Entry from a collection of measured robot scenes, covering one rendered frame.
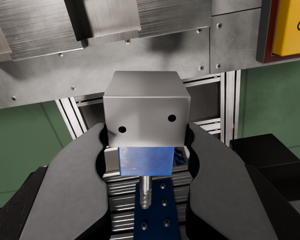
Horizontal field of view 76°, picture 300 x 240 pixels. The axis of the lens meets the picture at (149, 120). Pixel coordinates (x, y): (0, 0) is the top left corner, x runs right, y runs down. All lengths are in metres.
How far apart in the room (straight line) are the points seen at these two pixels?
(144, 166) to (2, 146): 1.50
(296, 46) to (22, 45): 0.27
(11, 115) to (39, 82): 1.14
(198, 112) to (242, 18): 0.74
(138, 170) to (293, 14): 0.22
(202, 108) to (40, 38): 0.87
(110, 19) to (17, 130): 1.33
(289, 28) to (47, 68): 0.29
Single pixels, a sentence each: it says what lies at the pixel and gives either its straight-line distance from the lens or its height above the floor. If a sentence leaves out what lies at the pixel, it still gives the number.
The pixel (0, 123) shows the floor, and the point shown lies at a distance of 1.51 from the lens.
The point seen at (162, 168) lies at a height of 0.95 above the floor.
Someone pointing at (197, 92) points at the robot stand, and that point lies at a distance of 0.95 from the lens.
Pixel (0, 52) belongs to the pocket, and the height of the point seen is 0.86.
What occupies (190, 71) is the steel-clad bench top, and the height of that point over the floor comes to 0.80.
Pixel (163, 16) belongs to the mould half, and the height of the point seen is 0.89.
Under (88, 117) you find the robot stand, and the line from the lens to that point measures 1.00.
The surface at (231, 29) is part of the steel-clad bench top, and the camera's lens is 0.28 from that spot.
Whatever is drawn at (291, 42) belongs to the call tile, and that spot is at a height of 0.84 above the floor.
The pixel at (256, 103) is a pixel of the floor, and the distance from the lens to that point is 1.35.
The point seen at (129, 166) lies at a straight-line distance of 0.16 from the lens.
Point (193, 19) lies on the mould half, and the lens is 0.17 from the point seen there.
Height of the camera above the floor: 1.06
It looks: 61 degrees down
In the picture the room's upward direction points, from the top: 177 degrees clockwise
